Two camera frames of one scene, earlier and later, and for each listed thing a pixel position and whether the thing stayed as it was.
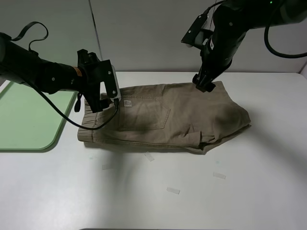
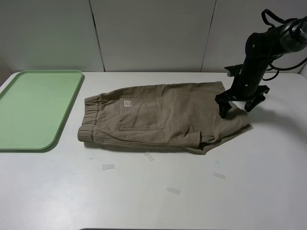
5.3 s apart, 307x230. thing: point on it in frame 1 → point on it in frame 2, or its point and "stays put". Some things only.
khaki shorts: (178, 116) stays put
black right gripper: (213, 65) → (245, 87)
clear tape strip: (149, 156) stays put
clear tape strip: (174, 190) stays put
